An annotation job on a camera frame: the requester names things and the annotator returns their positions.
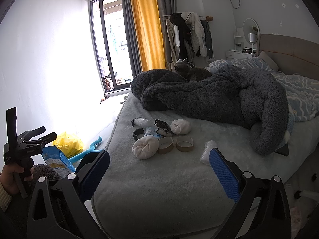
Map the clear plastic wrap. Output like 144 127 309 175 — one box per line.
200 140 217 166

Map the cardboard tape roll core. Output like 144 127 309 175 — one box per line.
157 137 174 154
176 136 194 152

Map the black tape roll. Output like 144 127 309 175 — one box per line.
132 128 144 141

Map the white sock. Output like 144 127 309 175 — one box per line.
170 119 191 135
132 135 159 160

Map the clear plastic bottle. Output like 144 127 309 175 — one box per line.
131 117 155 128

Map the blue tissue pack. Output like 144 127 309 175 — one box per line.
144 127 163 140

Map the small black white box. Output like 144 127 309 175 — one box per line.
154 119 174 137

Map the person's left hand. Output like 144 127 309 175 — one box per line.
1 163 24 194

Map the blue plush dinosaur toy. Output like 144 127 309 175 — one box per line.
69 136 103 164

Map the blue snack bag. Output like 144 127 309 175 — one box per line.
42 146 76 179

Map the grey fleece sleeve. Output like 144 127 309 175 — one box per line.
30 164 60 188

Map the yellow plastic bag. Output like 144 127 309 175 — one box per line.
52 132 84 159

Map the grey bed mattress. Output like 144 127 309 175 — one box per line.
92 94 318 238

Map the dark grey fleece blanket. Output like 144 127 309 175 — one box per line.
131 65 289 155

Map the grey cat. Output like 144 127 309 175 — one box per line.
173 59 212 81

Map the grey curtain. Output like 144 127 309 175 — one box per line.
122 0 142 77

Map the white dressing table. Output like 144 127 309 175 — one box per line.
226 27 257 61

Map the grey pillow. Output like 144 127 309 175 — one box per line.
258 51 279 72

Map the beige upholstered headboard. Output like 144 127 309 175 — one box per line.
257 34 319 80

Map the black framed window door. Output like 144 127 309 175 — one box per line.
89 0 133 93

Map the clothes rack with garments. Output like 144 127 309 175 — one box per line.
163 12 214 68

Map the round vanity mirror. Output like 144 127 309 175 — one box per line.
243 18 260 45

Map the yellow curtain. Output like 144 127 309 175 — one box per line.
130 0 165 72

